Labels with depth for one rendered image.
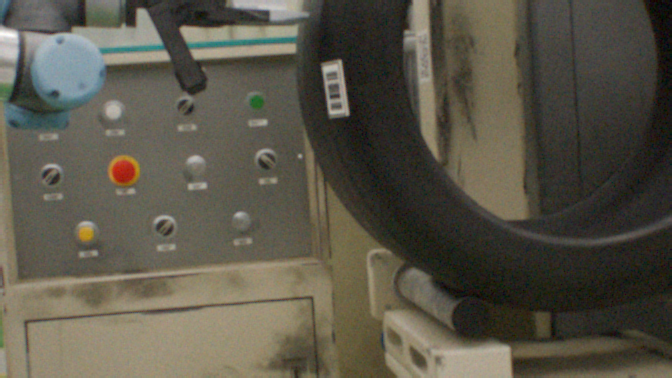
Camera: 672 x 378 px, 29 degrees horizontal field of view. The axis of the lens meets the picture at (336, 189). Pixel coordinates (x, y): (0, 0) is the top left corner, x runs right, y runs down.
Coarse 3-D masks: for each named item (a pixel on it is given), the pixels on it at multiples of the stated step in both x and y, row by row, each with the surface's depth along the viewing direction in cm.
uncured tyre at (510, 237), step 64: (320, 0) 143; (384, 0) 139; (320, 64) 142; (384, 64) 139; (320, 128) 146; (384, 128) 139; (384, 192) 141; (448, 192) 140; (640, 192) 173; (448, 256) 143; (512, 256) 142; (576, 256) 143; (640, 256) 144
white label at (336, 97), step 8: (328, 64) 140; (336, 64) 139; (328, 72) 141; (336, 72) 139; (328, 80) 141; (336, 80) 139; (328, 88) 141; (336, 88) 140; (344, 88) 139; (328, 96) 141; (336, 96) 140; (344, 96) 139; (328, 104) 142; (336, 104) 140; (344, 104) 139; (328, 112) 142; (336, 112) 140; (344, 112) 139
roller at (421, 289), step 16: (416, 272) 174; (400, 288) 177; (416, 288) 166; (432, 288) 159; (448, 288) 155; (432, 304) 156; (448, 304) 148; (464, 304) 145; (480, 304) 145; (448, 320) 147; (464, 320) 145; (480, 320) 145
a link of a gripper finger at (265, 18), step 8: (224, 8) 144; (232, 8) 144; (240, 8) 145; (248, 8) 146; (200, 16) 146; (208, 16) 144; (216, 16) 144; (224, 16) 144; (232, 16) 144; (240, 16) 145; (248, 16) 145; (256, 16) 146; (264, 16) 146
